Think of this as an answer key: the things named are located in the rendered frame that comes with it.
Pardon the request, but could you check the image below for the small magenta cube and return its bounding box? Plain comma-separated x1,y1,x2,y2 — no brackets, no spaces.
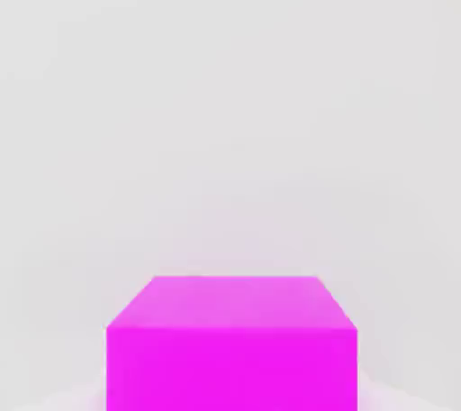
105,274,359,411

